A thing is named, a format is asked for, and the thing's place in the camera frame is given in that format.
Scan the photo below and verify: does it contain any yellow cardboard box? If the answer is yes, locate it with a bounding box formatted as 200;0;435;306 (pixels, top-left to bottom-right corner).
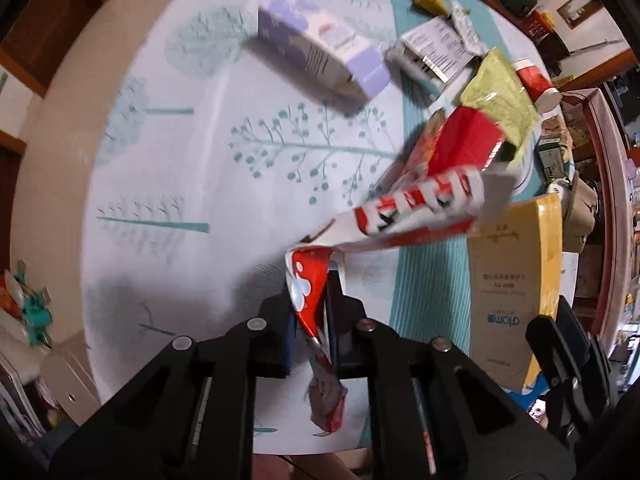
468;194;562;392

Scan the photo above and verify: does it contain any red white snack wrapper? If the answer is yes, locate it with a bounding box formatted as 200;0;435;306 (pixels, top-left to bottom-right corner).
284;166;516;434

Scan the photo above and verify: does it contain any red foil bag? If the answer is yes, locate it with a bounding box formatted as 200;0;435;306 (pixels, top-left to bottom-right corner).
427;105;504;177

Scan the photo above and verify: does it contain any green gold foil bag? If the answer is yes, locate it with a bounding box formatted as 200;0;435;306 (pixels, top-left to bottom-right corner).
459;48;539;164

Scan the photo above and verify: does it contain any purple white carton box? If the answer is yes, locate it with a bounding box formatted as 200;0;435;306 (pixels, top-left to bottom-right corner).
258;0;390;102

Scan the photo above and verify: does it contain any green small carton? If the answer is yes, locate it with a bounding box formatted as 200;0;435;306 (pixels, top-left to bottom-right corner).
536;134;570;182

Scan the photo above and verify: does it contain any white teal patterned tablecloth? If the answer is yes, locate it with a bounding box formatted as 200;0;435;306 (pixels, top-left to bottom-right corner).
79;0;576;456

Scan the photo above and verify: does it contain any red paper cup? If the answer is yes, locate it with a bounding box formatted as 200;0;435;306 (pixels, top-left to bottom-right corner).
513;58;562;114

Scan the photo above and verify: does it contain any white printed medicine box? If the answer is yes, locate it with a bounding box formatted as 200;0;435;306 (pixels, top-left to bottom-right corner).
386;16;475;94

